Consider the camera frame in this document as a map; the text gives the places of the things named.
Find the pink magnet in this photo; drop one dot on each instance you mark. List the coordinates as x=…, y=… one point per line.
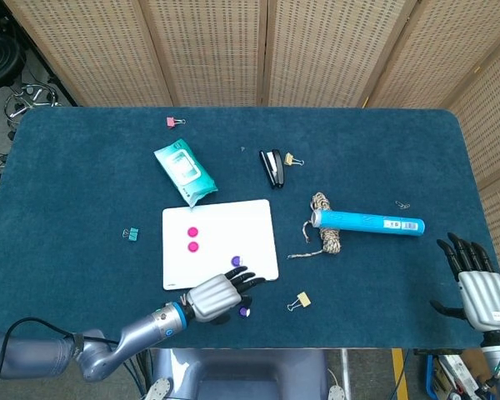
x=193, y=247
x=192, y=232

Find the blue felt table cover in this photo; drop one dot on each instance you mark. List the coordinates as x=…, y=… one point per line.
x=87, y=175

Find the large gold binder clip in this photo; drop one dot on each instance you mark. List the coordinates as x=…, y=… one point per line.
x=303, y=299

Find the purple magnet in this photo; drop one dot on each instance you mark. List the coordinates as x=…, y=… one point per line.
x=236, y=261
x=245, y=312

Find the wicker folding screen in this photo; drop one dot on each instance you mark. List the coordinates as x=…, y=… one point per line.
x=212, y=50

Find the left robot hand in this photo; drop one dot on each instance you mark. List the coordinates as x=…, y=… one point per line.
x=212, y=300

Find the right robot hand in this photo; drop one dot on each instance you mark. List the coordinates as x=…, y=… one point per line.
x=485, y=300

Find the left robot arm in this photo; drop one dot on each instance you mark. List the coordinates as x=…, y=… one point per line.
x=141, y=329

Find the green wet wipes pack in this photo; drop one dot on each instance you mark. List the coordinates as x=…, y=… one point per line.
x=183, y=168

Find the chrome stool base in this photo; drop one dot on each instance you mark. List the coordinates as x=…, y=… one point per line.
x=33, y=89

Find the small gold binder clip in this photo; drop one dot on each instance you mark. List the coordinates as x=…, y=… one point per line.
x=288, y=158

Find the pink binder clip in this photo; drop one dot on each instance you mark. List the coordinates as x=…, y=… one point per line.
x=171, y=122

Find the white rectangular board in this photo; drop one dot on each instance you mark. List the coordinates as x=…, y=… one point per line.
x=233, y=225

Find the black stapler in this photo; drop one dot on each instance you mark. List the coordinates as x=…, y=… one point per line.
x=275, y=171

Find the grey robot torso base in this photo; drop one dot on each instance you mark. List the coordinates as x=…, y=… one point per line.
x=241, y=371

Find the blue cylindrical tube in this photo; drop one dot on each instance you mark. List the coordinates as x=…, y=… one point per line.
x=358, y=223

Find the teal binder clip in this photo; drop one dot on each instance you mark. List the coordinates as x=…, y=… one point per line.
x=132, y=235

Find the metal paper clip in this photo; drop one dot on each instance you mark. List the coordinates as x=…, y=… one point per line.
x=402, y=205

